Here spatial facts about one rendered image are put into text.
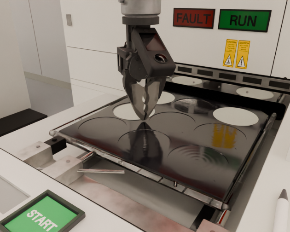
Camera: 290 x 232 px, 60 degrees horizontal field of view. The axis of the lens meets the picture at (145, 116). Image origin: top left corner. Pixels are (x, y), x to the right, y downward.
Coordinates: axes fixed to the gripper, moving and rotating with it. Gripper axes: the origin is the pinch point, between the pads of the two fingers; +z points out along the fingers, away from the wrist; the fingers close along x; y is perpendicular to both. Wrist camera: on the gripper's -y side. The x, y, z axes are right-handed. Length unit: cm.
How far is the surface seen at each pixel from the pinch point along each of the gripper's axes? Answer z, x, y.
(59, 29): 13, -12, 304
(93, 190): 3.7, 14.8, -14.5
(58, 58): 50, -6, 313
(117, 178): 9.6, 8.7, -6.1
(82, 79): 7, 4, 54
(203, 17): -18.6, -21.8, 12.8
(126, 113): 1.6, 2.1, 6.0
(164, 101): 1.6, -9.8, 9.8
